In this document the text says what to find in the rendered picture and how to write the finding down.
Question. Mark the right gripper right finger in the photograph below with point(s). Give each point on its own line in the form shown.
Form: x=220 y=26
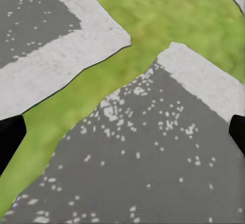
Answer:
x=237 y=131

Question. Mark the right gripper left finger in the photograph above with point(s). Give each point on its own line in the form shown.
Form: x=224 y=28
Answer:
x=12 y=132

